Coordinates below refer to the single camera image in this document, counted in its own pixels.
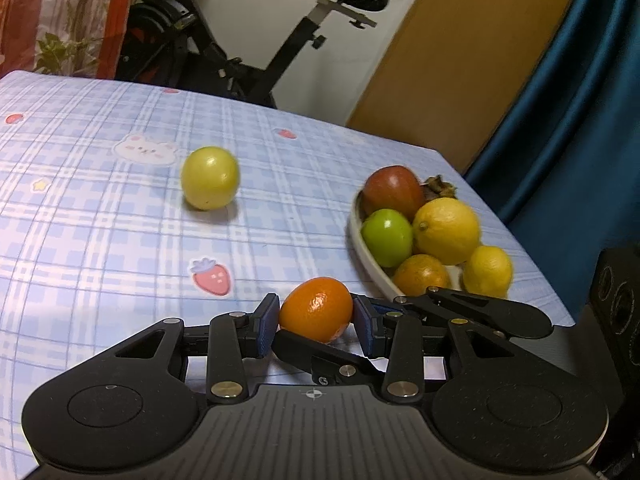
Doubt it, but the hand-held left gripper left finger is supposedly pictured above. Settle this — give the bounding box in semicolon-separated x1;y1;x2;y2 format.
97;293;281;405

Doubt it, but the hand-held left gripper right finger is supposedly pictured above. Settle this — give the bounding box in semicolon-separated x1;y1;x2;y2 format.
352;296;536;406

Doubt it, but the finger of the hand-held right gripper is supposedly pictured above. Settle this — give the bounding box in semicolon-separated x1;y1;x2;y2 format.
272;331;390;387
392;286;503;323

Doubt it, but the yellow lemon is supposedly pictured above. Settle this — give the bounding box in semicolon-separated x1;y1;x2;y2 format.
462;245;514;300
412;197;482;266

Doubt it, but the dark-skinned orange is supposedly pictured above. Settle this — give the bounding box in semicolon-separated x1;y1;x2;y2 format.
391;254;451;297

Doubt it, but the orange mandarin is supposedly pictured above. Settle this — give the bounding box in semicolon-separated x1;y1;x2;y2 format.
278;277;354;345

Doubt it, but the beige round plate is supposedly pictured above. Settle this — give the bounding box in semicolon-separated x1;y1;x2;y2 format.
348;186;503;307

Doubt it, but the bright green apple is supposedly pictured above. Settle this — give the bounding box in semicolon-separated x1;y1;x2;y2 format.
361;208;415;268

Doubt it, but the dark purple mangosteen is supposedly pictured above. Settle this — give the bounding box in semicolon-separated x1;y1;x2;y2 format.
420;174;458;202

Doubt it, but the red apple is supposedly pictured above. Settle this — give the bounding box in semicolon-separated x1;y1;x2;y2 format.
362;165;426;221

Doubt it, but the blue curtain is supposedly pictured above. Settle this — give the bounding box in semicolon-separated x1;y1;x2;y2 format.
462;0;640;313

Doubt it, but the yellow-green apple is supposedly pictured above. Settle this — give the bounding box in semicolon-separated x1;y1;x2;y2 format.
180;146;241;211

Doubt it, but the blue checked tablecloth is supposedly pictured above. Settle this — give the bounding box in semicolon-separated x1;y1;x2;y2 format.
0;70;577;480

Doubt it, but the wooden board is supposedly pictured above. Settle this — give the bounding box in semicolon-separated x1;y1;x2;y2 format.
345;0;597;177

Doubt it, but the black exercise bike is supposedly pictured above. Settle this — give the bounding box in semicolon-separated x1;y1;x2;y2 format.
117;0;391;111

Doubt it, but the printed wall tapestry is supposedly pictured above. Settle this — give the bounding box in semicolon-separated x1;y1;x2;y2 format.
0;0;157;80

